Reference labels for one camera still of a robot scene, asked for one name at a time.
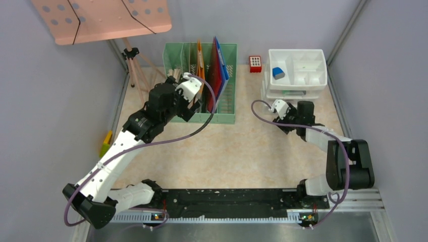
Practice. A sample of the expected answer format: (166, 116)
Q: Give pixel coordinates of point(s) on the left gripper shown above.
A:
(185, 113)

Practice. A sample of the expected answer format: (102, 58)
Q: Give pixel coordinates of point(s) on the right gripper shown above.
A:
(289, 109)

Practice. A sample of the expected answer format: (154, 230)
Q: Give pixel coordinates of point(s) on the clear plastic drawer unit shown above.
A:
(305, 70)

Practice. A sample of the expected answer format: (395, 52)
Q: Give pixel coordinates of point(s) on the green children's book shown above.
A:
(176, 73)

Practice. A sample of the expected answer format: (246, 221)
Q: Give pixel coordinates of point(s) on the red translucent file folder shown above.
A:
(215, 74)

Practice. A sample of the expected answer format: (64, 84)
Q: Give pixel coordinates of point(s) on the green file rack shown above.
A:
(175, 55)

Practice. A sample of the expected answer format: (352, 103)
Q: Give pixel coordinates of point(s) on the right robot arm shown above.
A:
(348, 161)

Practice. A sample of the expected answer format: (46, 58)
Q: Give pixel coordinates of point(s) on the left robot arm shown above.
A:
(92, 199)

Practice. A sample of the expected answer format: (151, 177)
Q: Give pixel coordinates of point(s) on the blue eraser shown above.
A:
(278, 73)

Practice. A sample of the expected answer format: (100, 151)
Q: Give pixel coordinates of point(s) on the orange file folder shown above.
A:
(200, 68)

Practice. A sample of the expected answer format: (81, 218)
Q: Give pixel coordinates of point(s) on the red small box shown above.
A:
(255, 64)

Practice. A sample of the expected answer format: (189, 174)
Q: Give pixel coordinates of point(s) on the pink lamp stand pole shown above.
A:
(138, 78)

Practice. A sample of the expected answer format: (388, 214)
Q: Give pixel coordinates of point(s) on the black lamp clamp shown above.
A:
(130, 54)

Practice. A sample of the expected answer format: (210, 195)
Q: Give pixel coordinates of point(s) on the yellow green clamp tool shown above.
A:
(106, 144)

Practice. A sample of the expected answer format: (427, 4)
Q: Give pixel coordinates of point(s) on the pink perforated lamp panel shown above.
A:
(82, 21)

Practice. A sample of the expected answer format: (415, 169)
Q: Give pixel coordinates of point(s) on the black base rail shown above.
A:
(228, 206)

